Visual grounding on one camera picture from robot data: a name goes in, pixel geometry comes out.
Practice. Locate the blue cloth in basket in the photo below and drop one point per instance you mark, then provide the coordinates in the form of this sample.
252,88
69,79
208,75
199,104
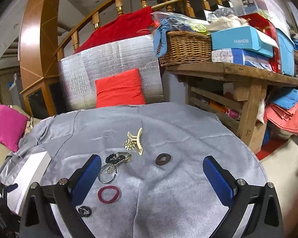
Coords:
160,36

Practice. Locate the cream hair claw clip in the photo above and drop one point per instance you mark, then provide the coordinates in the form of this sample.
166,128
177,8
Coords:
136,138

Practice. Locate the white blue patterned box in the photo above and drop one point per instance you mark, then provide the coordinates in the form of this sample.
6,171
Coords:
242,57

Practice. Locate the red blanket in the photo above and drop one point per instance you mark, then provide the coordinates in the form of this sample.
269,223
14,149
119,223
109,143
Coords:
125,26

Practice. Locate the silver foil insulation board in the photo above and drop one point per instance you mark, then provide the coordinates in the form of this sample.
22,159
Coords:
79,71

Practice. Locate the light blue shoe box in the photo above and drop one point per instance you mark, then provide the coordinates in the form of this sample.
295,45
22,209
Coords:
244,37

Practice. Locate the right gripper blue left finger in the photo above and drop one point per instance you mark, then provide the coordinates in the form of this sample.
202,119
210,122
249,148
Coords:
73,193

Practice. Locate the red gift box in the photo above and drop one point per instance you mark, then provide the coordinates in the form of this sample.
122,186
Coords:
269,33

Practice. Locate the stack of folded cloths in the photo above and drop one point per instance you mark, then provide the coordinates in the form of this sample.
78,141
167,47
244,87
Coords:
282,109

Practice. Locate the wooden cabinet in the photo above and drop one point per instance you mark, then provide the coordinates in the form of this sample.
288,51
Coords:
38,43

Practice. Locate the red cushion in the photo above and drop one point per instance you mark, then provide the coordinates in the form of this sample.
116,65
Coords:
121,89

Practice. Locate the white jewelry tray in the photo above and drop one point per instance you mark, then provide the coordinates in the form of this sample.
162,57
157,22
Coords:
32,171

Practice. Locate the wicker basket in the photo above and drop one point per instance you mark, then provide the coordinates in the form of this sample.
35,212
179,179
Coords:
183,47

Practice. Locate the clear glass bangle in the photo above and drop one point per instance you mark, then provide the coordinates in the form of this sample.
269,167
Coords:
108,173

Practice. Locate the magenta pillow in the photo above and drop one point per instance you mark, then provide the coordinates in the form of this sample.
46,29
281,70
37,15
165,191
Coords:
12,127

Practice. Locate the wooden shelf table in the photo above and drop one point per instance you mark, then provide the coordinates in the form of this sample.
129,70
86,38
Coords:
233,92

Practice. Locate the grey table cloth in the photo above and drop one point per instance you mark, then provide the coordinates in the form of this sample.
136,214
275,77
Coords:
164,192

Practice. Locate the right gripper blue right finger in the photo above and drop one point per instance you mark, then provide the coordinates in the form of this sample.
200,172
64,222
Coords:
236,197

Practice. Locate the gold snowflake brooch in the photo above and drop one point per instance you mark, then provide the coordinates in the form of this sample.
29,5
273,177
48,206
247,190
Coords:
130,145

